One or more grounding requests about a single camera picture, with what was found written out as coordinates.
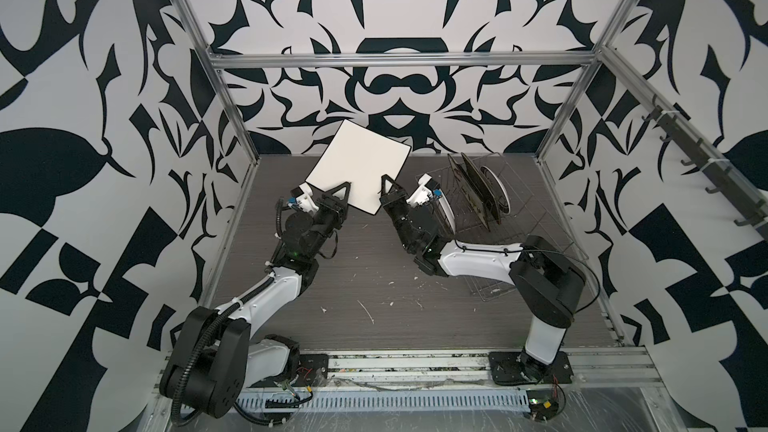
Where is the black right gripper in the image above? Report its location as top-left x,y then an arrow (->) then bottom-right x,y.
386,174 -> 420,255

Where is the square white plate black underside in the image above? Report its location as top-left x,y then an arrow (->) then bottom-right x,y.
306,121 -> 411,215

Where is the black plate orange rim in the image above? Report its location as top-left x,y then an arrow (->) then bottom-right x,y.
456,153 -> 501,228

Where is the square floral plate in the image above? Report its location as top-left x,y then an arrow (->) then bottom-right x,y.
448,153 -> 487,228

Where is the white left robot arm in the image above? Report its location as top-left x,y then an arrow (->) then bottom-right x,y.
159,182 -> 351,427

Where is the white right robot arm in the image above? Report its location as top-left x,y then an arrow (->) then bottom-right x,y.
379,174 -> 587,386

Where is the round white plate green rim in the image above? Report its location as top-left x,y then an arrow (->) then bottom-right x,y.
480,166 -> 510,216

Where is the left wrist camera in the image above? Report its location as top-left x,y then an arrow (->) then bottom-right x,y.
287,183 -> 319,215

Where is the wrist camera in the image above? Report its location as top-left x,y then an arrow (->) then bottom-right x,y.
406,174 -> 443,208
287,183 -> 319,215

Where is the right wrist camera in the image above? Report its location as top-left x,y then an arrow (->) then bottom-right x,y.
406,174 -> 443,208

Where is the wire metal dish rack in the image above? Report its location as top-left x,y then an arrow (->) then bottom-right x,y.
430,153 -> 586,264

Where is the white cable duct strip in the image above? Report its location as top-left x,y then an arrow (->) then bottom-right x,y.
238,390 -> 530,413

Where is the aluminium cage frame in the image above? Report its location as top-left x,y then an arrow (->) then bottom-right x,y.
149,0 -> 667,349

